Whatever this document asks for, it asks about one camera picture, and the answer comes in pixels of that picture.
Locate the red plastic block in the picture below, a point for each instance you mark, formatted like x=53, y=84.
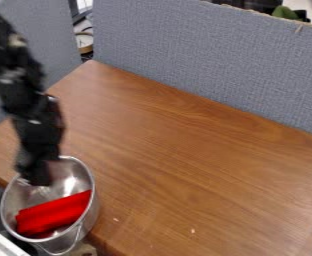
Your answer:
x=50, y=215

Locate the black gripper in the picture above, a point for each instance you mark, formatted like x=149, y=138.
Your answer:
x=40, y=129

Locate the green object behind partition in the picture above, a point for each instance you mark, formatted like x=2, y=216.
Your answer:
x=284, y=12

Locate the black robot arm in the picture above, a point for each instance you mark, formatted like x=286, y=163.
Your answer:
x=21, y=74

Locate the white grey equipment corner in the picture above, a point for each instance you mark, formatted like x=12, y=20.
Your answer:
x=9, y=249

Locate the round wooden clock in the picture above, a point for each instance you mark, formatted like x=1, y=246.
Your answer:
x=84, y=39

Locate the grey fabric partition panel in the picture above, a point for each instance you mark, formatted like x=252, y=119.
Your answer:
x=235, y=56

